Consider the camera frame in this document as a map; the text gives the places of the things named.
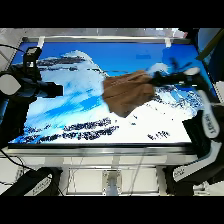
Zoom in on silver frame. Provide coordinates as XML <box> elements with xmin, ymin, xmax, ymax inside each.
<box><xmin>0</xmin><ymin>34</ymin><xmax>224</xmax><ymax>197</ymax></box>

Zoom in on black cable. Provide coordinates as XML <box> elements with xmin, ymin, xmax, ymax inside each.
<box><xmin>0</xmin><ymin>147</ymin><xmax>27</xmax><ymax>172</ymax></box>

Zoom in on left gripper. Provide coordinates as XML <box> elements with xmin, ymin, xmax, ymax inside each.
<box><xmin>43</xmin><ymin>83</ymin><xmax>65</xmax><ymax>99</ymax></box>

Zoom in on brown pants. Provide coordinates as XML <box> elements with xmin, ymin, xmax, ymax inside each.
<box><xmin>101</xmin><ymin>69</ymin><xmax>158</xmax><ymax>119</ymax></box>

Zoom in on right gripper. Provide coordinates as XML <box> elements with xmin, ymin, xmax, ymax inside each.
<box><xmin>149</xmin><ymin>71</ymin><xmax>177</xmax><ymax>86</ymax></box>

